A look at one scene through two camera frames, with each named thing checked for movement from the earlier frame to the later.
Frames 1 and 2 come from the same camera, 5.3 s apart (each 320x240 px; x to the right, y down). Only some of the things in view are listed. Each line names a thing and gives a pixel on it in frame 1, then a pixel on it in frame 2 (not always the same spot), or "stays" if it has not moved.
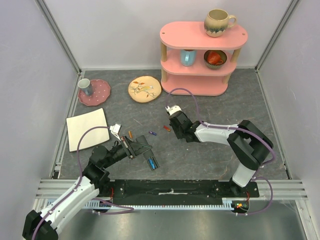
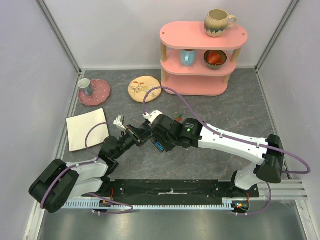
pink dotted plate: [101, 91] stays
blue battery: [151, 161] → [159, 145]
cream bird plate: [144, 89] stays
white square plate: [77, 125] stays
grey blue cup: [85, 84] stays
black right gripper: [176, 124] → [155, 139]
